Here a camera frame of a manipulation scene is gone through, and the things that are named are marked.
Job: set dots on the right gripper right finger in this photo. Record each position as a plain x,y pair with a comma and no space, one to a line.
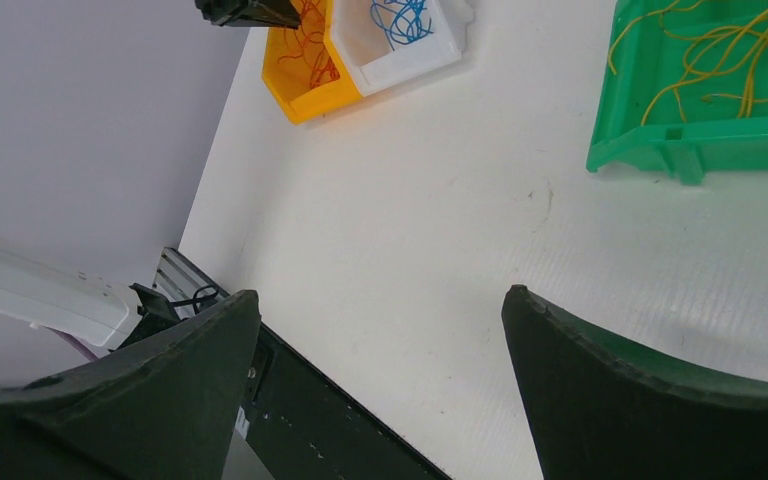
601,406

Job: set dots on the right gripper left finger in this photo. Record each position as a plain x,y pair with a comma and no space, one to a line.
161,408

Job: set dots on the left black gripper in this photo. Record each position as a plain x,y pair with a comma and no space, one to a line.
250,13

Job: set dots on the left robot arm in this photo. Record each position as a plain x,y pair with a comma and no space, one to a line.
107,110

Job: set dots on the orange plastic bin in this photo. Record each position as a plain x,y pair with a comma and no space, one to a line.
302,69

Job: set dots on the white plastic bin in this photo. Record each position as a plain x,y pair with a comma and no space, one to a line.
386,43

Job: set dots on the green plastic bin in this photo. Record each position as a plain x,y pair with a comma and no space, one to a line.
685,90

